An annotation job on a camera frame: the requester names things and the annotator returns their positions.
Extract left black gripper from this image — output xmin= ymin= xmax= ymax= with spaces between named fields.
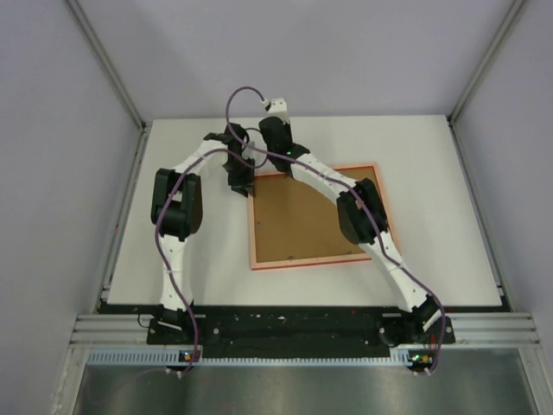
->
xmin=221 ymin=156 xmax=254 ymax=198

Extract red picture frame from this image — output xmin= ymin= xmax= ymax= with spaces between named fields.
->
xmin=247 ymin=171 xmax=371 ymax=271

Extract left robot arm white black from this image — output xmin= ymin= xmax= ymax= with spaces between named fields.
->
xmin=150 ymin=123 xmax=256 ymax=343

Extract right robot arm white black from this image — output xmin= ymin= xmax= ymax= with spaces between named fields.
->
xmin=258 ymin=116 xmax=446 ymax=342

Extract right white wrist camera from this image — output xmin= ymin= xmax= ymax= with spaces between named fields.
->
xmin=262 ymin=98 xmax=289 ymax=125

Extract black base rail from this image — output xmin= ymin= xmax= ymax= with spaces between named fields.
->
xmin=97 ymin=303 xmax=454 ymax=358

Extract left corner aluminium post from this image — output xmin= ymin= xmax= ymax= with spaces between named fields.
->
xmin=62 ymin=0 xmax=146 ymax=131

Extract corner aluminium post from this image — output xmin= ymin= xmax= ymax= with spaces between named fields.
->
xmin=447 ymin=0 xmax=529 ymax=127
xmin=62 ymin=0 xmax=146 ymax=131

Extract right corner aluminium post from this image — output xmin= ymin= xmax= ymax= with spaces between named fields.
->
xmin=447 ymin=0 xmax=529 ymax=127

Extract grey slotted cable duct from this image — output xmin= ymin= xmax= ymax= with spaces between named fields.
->
xmin=86 ymin=345 xmax=421 ymax=368

